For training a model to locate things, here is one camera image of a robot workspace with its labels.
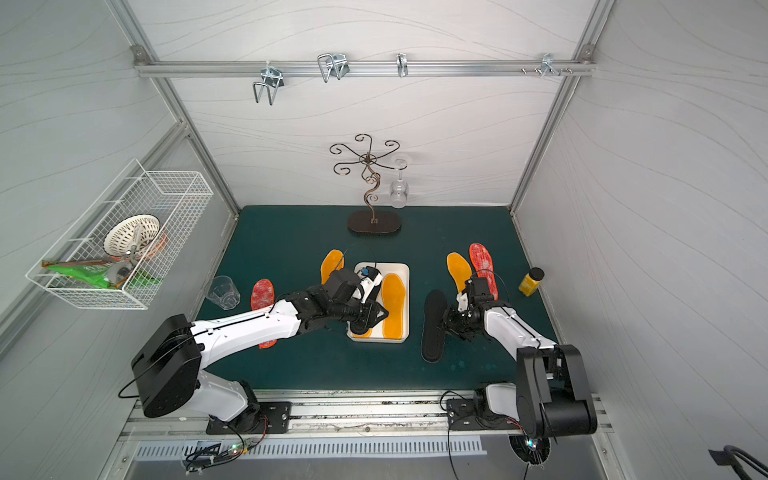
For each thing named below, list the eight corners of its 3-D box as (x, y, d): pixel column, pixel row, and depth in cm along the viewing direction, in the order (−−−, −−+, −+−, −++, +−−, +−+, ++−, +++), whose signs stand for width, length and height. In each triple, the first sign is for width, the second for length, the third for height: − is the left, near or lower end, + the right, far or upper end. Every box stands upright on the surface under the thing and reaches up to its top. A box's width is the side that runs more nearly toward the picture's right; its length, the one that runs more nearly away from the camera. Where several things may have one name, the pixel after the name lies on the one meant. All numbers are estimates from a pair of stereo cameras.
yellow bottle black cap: (516, 290, 98) (525, 276, 91) (522, 279, 101) (531, 264, 94) (529, 297, 96) (540, 283, 89) (534, 286, 99) (545, 271, 92)
